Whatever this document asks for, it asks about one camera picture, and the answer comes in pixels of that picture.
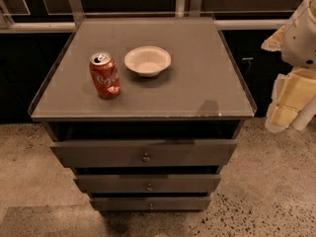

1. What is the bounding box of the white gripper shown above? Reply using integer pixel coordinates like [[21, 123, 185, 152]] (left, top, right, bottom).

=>
[[261, 26, 316, 133]]

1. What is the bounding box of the grey bottom drawer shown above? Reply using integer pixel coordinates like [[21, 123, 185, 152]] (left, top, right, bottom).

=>
[[90, 197, 210, 211]]

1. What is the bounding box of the grey drawer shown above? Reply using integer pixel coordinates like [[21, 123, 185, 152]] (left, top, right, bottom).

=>
[[50, 139, 237, 168], [90, 197, 210, 211], [74, 174, 221, 194]]

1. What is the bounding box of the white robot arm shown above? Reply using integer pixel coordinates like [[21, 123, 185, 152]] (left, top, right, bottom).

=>
[[262, 0, 316, 133]]

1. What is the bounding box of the grey top drawer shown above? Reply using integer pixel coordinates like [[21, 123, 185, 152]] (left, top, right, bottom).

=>
[[50, 139, 237, 168]]

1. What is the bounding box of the grey drawer cabinet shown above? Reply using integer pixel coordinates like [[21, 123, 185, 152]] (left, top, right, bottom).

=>
[[30, 18, 256, 199]]

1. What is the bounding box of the grey middle drawer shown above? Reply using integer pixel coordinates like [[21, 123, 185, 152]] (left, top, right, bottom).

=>
[[74, 174, 221, 194]]

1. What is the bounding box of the white paper bowl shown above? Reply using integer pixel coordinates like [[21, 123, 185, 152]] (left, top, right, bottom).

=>
[[124, 46, 171, 77]]

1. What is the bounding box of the red soda can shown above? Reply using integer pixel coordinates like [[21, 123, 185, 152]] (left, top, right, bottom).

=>
[[89, 52, 120, 99]]

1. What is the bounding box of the white cylindrical post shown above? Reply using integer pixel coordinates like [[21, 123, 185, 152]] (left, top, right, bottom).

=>
[[291, 95, 316, 130]]

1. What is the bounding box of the metal rail frame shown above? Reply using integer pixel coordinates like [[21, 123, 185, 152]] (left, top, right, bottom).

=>
[[0, 0, 316, 35]]

